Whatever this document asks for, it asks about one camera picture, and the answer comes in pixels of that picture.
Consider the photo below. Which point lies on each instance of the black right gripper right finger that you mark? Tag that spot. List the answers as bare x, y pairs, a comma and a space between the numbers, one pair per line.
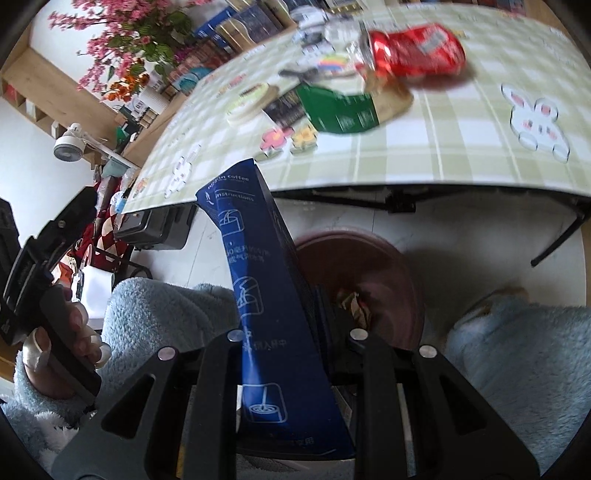
363, 364

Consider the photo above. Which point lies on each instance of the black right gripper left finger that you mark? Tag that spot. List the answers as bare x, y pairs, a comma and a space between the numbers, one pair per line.
210, 448

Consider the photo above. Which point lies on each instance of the blue coffee box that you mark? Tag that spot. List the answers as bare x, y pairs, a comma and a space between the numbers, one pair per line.
288, 408

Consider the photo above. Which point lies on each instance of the black Face tissue pack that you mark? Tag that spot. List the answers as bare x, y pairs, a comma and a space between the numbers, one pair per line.
285, 110

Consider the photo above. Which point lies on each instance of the white paper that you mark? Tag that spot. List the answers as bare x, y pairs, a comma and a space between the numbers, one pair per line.
319, 31

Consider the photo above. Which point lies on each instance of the crushed red soda can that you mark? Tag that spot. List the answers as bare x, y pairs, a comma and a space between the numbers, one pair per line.
425, 50

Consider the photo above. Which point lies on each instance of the dark red trash bin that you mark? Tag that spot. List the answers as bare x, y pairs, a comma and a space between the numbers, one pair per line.
345, 261

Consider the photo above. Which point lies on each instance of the left hand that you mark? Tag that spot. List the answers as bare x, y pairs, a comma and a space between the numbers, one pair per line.
62, 355

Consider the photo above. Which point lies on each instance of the white desk fan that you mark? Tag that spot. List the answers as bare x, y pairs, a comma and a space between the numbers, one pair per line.
71, 145

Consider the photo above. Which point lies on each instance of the wooden shelf unit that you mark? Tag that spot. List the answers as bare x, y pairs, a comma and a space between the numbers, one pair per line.
46, 96

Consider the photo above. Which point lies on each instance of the pink artificial flower plant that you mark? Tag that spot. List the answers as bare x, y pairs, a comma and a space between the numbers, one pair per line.
133, 34

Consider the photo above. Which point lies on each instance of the green and brown paper package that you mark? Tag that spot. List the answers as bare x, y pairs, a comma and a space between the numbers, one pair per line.
333, 112

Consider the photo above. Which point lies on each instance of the green plaid bunny tablecloth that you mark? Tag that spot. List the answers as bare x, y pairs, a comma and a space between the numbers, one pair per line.
519, 115

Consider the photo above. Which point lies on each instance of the colourful candle card pack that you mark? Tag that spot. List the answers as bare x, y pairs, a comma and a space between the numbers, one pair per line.
335, 65

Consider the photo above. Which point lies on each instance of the black folding table frame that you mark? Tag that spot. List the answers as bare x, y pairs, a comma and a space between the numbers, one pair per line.
404, 198

